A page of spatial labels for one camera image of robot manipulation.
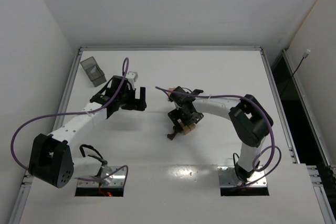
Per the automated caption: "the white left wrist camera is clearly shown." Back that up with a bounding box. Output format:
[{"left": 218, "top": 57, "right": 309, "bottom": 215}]
[{"left": 126, "top": 71, "right": 139, "bottom": 83}]

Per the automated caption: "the aluminium table frame rail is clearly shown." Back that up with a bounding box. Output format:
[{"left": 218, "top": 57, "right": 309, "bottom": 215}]
[{"left": 15, "top": 46, "right": 335, "bottom": 223}]

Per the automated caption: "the metal base plate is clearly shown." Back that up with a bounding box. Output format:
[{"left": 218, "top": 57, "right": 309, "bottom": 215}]
[
  {"left": 217, "top": 166, "right": 267, "bottom": 188},
  {"left": 77, "top": 166, "right": 127, "bottom": 189}
]

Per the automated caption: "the wide light wood block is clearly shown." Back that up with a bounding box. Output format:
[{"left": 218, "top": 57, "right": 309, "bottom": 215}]
[{"left": 178, "top": 119, "right": 185, "bottom": 129}]

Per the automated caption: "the light wood cube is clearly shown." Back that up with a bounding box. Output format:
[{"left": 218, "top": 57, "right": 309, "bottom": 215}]
[{"left": 183, "top": 126, "right": 191, "bottom": 135}]

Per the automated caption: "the black hanging wall cable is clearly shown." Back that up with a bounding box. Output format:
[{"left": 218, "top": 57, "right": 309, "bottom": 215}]
[{"left": 285, "top": 49, "right": 311, "bottom": 88}]

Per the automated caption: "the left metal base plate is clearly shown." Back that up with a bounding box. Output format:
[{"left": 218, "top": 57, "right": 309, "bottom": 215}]
[{"left": 77, "top": 166, "right": 127, "bottom": 189}]

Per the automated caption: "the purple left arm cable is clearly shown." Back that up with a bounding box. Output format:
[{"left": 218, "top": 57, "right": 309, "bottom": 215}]
[{"left": 10, "top": 57, "right": 130, "bottom": 183}]

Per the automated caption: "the dark brown arch block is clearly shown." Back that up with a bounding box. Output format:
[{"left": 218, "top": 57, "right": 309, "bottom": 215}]
[{"left": 167, "top": 131, "right": 179, "bottom": 140}]

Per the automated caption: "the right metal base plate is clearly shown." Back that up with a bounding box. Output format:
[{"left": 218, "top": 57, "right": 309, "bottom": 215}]
[{"left": 217, "top": 166, "right": 267, "bottom": 188}]

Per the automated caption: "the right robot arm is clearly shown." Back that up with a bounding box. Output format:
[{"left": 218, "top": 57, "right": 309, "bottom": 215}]
[{"left": 167, "top": 86, "right": 273, "bottom": 183}]

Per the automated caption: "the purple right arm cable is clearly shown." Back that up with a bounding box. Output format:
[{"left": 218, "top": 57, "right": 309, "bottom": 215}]
[{"left": 154, "top": 86, "right": 282, "bottom": 191}]

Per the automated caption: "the clear smoky plastic box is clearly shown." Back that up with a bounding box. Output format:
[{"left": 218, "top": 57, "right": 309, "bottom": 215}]
[{"left": 80, "top": 57, "right": 107, "bottom": 87}]

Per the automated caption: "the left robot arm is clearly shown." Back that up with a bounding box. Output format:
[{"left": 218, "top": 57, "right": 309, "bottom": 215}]
[{"left": 28, "top": 71, "right": 146, "bottom": 188}]

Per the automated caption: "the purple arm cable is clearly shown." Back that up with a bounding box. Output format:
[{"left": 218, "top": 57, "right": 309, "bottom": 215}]
[
  {"left": 154, "top": 86, "right": 282, "bottom": 191},
  {"left": 10, "top": 57, "right": 130, "bottom": 183}
]

